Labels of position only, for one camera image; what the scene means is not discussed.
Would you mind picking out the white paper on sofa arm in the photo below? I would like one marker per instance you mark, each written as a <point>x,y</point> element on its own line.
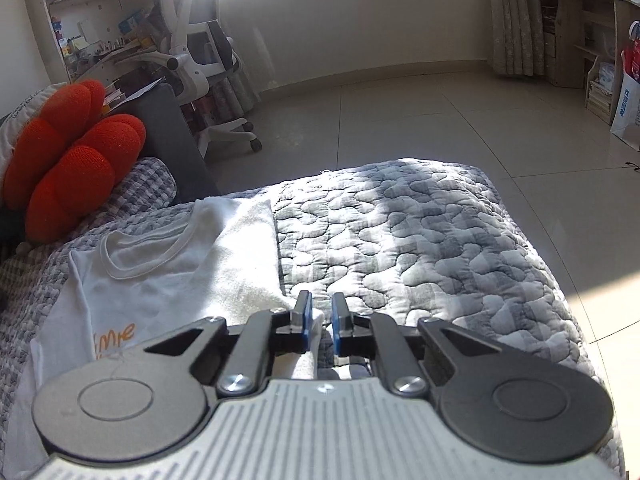
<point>108,108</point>

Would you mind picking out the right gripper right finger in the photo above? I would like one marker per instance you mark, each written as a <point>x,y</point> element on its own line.
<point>499,399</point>

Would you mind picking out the white printed pillow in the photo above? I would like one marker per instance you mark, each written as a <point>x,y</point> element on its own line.
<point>13,124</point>

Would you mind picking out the white bookshelf with books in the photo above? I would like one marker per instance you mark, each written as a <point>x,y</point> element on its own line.
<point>74,36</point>

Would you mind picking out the red flower-shaped plush cushion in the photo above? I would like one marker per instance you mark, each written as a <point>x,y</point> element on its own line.
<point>65,164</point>

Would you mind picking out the wooden desk shelf unit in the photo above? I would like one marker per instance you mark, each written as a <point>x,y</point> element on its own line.
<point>582,44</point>

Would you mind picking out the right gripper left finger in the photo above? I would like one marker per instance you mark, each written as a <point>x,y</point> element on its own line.
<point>146,400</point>

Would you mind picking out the white office chair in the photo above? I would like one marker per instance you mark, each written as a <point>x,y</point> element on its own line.
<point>200,56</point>

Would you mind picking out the beige patterned curtain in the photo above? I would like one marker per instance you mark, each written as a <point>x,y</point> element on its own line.
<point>517,48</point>

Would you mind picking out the white Winnie the Pooh sweatshirt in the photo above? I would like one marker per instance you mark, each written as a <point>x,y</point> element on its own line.
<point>217,258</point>

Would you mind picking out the grey checked quilted bedspread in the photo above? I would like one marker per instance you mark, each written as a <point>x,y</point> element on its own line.
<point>408,238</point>

